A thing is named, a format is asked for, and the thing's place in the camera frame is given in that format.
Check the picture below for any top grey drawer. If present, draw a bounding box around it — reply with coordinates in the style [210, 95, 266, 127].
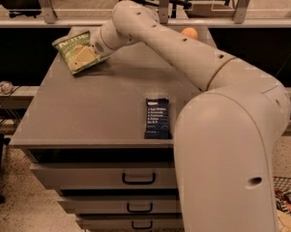
[30, 162, 177, 189]

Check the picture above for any bottom grey drawer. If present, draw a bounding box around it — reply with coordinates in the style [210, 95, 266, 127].
[75, 214, 184, 230]

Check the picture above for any metal railing frame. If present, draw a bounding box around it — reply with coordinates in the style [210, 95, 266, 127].
[0, 0, 291, 24]

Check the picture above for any crumpled plastic on shelf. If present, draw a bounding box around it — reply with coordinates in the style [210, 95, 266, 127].
[0, 81, 14, 95]

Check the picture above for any grey drawer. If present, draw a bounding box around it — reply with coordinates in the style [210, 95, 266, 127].
[58, 195, 181, 215]
[75, 214, 184, 230]
[30, 162, 177, 189]

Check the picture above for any green jalapeno chip bag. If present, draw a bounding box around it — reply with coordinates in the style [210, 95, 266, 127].
[52, 31, 108, 74]

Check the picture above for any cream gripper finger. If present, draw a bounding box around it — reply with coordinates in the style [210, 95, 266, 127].
[70, 45, 96, 68]

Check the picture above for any wire basket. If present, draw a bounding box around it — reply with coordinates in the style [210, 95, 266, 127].
[274, 177, 291, 192]

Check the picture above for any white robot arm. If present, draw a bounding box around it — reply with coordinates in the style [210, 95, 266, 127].
[92, 0, 291, 232]

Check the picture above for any grey drawer cabinet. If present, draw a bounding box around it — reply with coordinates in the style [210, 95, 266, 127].
[9, 25, 217, 232]

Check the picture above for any middle grey drawer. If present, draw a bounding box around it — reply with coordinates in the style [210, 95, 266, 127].
[58, 195, 181, 215]

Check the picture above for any dark blue snack bar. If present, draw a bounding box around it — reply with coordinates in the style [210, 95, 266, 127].
[144, 98, 172, 139]

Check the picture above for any red snack bag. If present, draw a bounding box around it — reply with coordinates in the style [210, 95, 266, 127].
[275, 189, 291, 216]

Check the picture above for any orange fruit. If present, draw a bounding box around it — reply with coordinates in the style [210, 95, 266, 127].
[181, 27, 198, 40]

